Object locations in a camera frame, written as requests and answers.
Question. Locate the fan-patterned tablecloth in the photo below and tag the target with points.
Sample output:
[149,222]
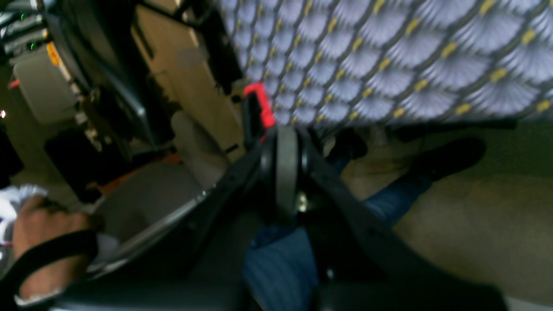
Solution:
[362,62]

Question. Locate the person's bare hand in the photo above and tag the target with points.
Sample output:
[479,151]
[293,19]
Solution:
[39,223]

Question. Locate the red black left-side clamp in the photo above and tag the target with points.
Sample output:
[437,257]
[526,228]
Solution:
[257,114]

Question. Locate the black shoe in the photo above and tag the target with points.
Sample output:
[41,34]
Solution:
[450,158]

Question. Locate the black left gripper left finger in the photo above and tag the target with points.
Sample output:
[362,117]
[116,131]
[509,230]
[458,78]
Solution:
[194,264]

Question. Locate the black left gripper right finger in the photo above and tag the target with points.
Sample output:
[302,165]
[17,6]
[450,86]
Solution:
[361,264]

